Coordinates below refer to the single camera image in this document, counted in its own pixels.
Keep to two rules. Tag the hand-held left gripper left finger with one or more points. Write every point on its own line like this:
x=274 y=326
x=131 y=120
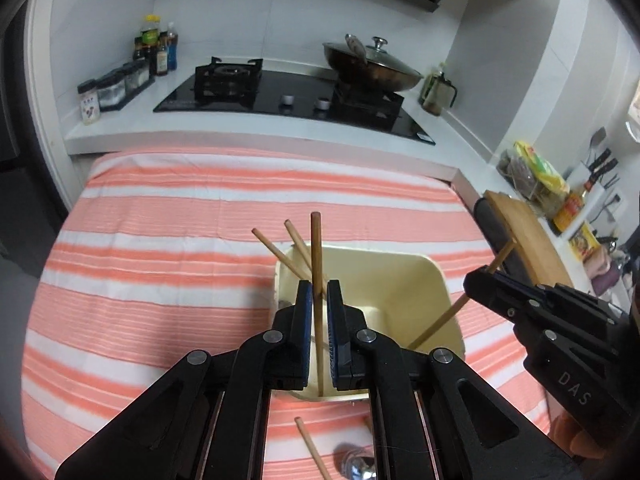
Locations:
x=306 y=332

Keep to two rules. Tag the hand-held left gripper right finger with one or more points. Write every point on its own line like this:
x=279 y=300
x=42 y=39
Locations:
x=335 y=332

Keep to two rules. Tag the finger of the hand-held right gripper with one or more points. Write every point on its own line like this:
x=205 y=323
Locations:
x=560 y=297
x=495 y=297

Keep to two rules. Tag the cream plastic utensil container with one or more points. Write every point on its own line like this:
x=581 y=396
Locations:
x=400 y=285

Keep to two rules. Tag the person's right hand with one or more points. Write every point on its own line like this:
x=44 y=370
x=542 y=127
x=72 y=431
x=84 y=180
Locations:
x=567 y=430

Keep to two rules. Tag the purple cup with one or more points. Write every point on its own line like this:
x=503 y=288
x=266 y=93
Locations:
x=610 y=275

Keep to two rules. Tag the wooden cutting board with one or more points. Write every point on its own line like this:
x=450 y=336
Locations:
x=535 y=240

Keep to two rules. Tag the cooking oil bottle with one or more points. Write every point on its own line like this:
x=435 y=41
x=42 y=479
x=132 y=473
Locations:
x=569 y=210

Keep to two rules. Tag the bagged food in rack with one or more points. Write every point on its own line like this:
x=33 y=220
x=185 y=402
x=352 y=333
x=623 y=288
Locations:
x=525 y=185

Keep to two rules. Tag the white knife holder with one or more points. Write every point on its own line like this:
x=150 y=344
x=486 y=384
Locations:
x=595 y=185

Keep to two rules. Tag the yellow snack bag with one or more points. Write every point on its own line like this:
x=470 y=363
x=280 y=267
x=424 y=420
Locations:
x=542 y=167

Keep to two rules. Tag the metal spoon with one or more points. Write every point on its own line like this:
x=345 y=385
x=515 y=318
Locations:
x=360 y=467

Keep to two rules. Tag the black spatula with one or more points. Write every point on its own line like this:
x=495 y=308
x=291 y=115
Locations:
x=597 y=140

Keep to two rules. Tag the orange white striped cloth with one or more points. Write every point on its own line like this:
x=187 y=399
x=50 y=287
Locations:
x=150 y=260

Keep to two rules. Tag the green glass pitcher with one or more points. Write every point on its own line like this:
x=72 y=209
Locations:
x=437 y=92

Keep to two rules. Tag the black glass gas stove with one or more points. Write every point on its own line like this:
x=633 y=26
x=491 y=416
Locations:
x=280 y=90

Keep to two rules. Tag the dark wok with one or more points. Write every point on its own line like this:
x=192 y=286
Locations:
x=370 y=77

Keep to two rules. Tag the glass wok lid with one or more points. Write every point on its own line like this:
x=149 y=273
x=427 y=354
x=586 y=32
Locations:
x=387 y=57

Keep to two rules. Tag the clear spice jar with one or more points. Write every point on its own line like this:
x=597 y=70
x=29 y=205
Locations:
x=143 y=72
x=111 y=92
x=131 y=79

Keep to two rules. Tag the brown sauce bottle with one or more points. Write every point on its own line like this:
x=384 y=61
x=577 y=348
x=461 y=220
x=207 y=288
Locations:
x=162 y=57

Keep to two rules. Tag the blue label sauce bottle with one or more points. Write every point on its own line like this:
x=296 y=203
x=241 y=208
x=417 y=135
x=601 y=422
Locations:
x=172 y=50

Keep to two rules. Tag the white spice shaker black lid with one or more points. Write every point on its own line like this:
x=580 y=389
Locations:
x=90 y=105

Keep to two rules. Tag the small dark sauce bottle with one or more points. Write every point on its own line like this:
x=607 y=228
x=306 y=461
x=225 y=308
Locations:
x=138 y=50

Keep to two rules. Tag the yellow cap sauce bottle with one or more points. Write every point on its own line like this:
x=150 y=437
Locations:
x=149 y=35

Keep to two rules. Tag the white wall outlet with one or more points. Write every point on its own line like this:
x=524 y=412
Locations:
x=612 y=205

